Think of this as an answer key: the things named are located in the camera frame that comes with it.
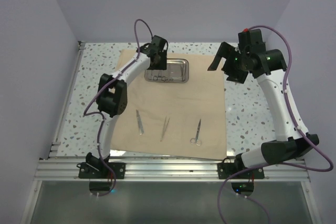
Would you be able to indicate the steel instrument tray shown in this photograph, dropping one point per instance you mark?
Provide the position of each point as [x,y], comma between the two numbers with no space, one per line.
[176,73]

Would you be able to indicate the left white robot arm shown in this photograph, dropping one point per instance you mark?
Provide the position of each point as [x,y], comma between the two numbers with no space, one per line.
[112,96]

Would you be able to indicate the steel surgical instrument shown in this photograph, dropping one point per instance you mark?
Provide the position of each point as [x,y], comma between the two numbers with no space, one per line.
[165,125]

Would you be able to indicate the aluminium rail frame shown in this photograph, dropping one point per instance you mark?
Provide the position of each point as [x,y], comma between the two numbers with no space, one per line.
[156,189]

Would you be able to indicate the steel surgical scissors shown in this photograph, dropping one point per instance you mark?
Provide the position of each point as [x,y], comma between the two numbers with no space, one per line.
[196,140]

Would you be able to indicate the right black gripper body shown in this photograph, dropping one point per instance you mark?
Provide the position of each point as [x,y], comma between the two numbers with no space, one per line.
[235,65]

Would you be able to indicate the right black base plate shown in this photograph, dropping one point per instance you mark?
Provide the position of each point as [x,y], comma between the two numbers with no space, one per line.
[228,167]

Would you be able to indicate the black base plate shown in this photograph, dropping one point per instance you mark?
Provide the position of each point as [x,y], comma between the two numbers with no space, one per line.
[228,167]
[87,171]

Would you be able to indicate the beige cloth wrap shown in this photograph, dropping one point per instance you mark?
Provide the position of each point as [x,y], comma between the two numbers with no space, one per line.
[201,97]

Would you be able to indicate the steel scalpel handle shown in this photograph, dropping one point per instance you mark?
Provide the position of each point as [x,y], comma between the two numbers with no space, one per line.
[139,121]

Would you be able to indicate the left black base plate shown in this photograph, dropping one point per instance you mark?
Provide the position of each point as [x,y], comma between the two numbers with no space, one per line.
[87,171]

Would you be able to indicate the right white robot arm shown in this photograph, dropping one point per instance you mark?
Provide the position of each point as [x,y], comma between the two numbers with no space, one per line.
[292,138]

